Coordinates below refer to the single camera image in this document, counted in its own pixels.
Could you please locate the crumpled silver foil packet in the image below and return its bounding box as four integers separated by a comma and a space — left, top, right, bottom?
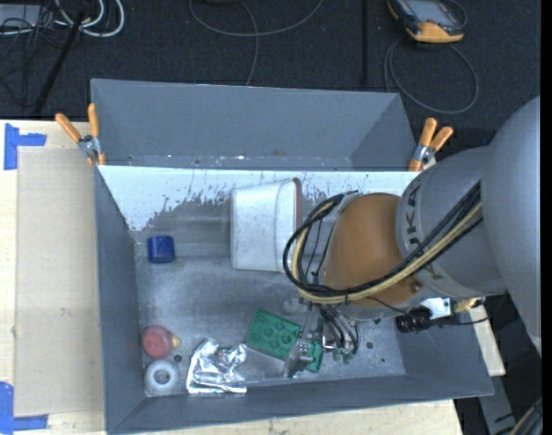
185, 337, 249, 395

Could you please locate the pale cardboard board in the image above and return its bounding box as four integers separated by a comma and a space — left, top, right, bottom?
13, 146, 105, 419

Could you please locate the black cylinder on white bracket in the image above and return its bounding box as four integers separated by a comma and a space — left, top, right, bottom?
394, 296, 479, 334

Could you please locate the blue cylinder cap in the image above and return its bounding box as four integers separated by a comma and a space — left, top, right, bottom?
146, 235, 177, 265

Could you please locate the red round toy fruit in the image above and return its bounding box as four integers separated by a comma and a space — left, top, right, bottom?
141, 325, 182, 360

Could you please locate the white plastic cup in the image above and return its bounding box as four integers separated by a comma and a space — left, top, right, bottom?
229, 177, 304, 274

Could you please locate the grey metal bin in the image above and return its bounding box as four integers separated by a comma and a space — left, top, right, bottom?
90, 78, 496, 435

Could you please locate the dark green flat block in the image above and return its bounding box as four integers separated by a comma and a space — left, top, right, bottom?
244, 308, 324, 373

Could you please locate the white ring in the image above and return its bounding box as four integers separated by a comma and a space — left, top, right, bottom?
143, 359, 182, 398

